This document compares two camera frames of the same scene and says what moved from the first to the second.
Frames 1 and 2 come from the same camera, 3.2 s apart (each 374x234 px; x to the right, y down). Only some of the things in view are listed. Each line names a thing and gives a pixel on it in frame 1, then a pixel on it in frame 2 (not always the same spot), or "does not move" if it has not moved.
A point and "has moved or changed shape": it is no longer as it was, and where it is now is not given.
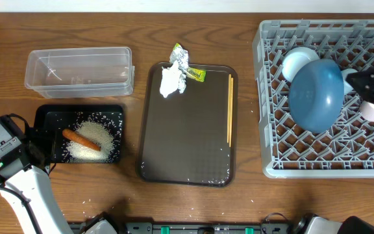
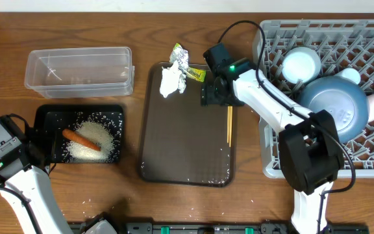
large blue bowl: x=316 y=93 has moved or changed shape
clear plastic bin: x=80 y=72 does not move
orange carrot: x=79 y=138 does not move
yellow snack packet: x=197 y=75 does not move
